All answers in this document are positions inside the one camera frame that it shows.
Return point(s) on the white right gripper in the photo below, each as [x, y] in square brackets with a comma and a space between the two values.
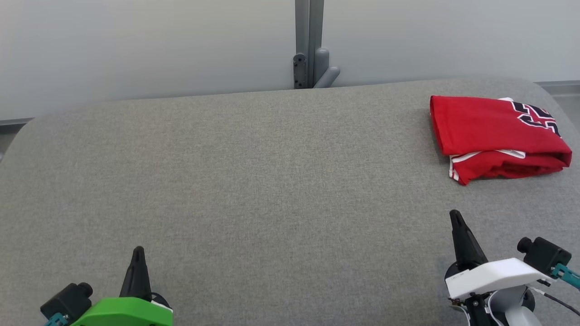
[498, 274]

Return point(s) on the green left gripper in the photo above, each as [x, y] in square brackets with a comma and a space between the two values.
[127, 312]

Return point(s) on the red shorts white trim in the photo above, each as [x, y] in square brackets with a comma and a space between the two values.
[498, 172]

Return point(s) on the red jersey white sleeves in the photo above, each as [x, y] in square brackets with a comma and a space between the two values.
[480, 124]

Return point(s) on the grey fabric padded surface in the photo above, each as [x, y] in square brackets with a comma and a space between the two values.
[272, 190]

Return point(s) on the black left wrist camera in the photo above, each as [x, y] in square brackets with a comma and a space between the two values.
[68, 299]

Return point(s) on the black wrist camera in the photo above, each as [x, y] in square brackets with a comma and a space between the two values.
[68, 299]
[543, 256]

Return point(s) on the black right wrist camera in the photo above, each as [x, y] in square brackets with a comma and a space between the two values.
[543, 256]

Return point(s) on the dark grey screwed bracket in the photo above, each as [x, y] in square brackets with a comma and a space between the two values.
[300, 70]

